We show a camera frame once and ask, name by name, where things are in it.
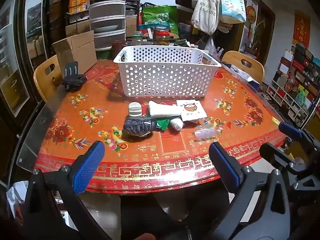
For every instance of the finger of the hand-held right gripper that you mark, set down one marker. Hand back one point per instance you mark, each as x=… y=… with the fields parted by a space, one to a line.
x=275 y=152
x=290 y=129

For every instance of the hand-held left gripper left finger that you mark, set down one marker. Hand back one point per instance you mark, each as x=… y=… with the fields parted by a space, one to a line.
x=90 y=165

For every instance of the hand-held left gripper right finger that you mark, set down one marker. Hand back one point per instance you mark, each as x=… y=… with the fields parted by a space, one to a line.
x=222 y=165

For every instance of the clear plastic bag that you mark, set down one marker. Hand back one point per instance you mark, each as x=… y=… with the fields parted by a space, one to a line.
x=211 y=47
x=203 y=132

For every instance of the dark knit glove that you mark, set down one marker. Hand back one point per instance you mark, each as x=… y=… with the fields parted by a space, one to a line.
x=138 y=126

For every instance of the printed white cloth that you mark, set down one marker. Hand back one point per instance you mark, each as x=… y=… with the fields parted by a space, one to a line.
x=191 y=108

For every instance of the white ribbed round object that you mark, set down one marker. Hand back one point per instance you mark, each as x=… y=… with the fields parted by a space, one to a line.
x=135 y=108

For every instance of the white towel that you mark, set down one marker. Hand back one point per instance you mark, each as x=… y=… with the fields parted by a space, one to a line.
x=162 y=110

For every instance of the white perforated plastic basket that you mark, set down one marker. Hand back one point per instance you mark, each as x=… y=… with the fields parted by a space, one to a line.
x=165 y=80

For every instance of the shelf of boxes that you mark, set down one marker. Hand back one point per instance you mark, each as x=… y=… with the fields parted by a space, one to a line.
x=295 y=80

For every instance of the small white roll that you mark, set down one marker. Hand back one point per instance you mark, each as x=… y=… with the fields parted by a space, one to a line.
x=176 y=124

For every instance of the green packet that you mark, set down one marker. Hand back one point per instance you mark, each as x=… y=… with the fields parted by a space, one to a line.
x=163 y=125

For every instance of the white plastic bag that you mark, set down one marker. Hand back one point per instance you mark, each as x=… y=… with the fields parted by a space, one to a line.
x=16 y=197

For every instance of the black phone holder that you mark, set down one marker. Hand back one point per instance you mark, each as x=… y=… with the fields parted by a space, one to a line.
x=73 y=80

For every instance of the wooden chair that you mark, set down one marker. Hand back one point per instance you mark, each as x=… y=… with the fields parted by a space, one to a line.
x=42 y=80
x=235 y=58

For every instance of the open cardboard box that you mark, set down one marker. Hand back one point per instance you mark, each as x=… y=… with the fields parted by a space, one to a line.
x=75 y=52

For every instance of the hanging clear plastic bag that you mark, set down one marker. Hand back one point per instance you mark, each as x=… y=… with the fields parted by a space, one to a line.
x=211 y=47

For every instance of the dark brown mug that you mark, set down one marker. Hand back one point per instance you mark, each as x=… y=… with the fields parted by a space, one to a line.
x=118 y=50

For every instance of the cluttered metal tray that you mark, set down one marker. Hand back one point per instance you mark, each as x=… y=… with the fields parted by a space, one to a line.
x=183 y=42

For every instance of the green-lid glass jar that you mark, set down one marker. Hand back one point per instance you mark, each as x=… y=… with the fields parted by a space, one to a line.
x=137 y=39

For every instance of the blue printed paper bag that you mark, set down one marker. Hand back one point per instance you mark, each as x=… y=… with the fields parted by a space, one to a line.
x=231 y=7

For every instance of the brown cardboard carton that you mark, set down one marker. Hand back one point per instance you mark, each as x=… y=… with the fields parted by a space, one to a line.
x=131 y=26
x=76 y=28

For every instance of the white plate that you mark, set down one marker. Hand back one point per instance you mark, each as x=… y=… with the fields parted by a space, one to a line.
x=106 y=28

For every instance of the red-lid pickle jar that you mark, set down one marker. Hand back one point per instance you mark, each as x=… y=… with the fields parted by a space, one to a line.
x=162 y=38

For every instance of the white canvas tote bag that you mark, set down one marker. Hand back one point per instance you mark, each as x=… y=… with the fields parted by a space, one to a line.
x=205 y=12

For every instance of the plastic drawer tower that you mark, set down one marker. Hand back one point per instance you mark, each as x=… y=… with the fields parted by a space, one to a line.
x=107 y=12

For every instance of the orange canister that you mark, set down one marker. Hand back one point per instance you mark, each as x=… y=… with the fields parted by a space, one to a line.
x=78 y=3

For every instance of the green shopping bag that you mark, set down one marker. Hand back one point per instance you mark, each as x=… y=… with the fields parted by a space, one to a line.
x=160 y=15

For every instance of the red wall poster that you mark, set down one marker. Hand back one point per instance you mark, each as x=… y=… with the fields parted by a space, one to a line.
x=301 y=30

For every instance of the red round wall ornament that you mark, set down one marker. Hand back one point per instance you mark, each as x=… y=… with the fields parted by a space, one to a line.
x=251 y=13

